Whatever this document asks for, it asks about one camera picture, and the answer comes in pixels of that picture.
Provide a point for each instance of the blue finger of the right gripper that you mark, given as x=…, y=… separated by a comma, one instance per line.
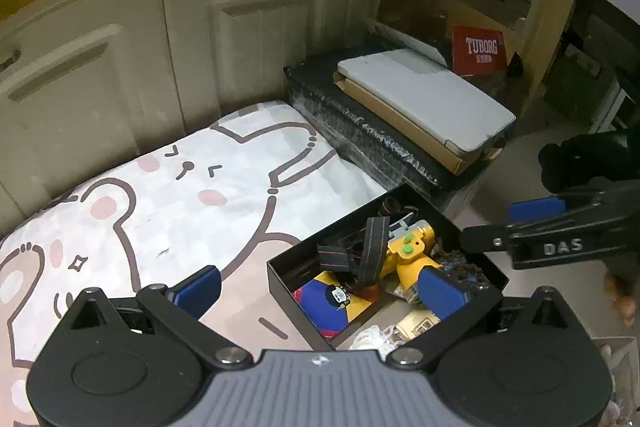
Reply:
x=536, y=209
x=598, y=223

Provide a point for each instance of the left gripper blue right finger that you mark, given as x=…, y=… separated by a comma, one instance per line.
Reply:
x=441, y=294

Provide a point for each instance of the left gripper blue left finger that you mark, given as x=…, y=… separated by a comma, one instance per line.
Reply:
x=197, y=293

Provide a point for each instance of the yellow headlamp with striped strap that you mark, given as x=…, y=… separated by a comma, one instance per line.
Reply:
x=364, y=258

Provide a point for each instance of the red yellow blue card box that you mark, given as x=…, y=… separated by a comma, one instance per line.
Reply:
x=330, y=305

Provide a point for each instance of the small brown printed box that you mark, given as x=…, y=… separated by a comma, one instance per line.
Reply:
x=414, y=324

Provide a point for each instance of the blue white floral pouch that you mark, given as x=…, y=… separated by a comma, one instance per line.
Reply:
x=454, y=264

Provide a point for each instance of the white crumpled plastic bag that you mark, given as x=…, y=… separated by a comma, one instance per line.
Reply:
x=374, y=338

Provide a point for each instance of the bear print bed sheet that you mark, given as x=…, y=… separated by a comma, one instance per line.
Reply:
x=233, y=195

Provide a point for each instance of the white foam board carton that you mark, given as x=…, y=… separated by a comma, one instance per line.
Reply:
x=446, y=116

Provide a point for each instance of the black wrapped flat case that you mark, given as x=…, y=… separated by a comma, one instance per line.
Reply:
x=367, y=140

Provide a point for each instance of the red Tuborg box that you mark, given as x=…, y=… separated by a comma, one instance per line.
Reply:
x=477, y=51

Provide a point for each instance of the white cabinet row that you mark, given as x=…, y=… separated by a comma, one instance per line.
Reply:
x=103, y=81

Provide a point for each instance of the cabinet handle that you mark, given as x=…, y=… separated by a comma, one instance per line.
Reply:
x=10, y=60

